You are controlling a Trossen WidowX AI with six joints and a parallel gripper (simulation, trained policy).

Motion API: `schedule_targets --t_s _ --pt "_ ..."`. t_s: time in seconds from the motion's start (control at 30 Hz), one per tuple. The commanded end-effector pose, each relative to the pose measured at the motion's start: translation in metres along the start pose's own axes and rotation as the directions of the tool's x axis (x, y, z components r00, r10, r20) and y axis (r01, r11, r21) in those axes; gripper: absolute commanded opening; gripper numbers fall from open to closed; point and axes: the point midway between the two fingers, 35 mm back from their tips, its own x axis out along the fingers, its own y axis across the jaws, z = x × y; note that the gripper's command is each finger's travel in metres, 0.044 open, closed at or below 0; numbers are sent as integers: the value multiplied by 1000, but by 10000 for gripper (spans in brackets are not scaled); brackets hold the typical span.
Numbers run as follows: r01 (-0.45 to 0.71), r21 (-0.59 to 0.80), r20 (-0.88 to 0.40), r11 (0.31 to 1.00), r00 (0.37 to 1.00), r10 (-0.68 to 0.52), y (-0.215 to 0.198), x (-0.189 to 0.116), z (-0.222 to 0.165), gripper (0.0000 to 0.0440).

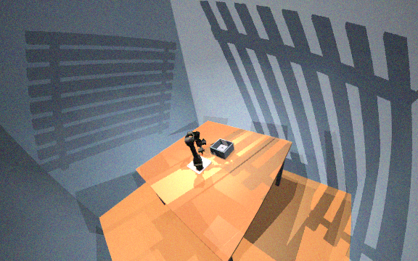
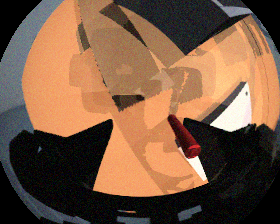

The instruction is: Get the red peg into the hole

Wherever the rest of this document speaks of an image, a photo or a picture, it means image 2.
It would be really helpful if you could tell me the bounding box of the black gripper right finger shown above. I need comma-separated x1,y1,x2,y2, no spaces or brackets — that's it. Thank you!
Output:
183,117,257,183

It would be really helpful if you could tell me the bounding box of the red peg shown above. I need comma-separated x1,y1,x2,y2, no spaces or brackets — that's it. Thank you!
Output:
168,113,201,160

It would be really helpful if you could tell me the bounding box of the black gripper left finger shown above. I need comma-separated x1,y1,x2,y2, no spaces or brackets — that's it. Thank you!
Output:
34,119,113,190

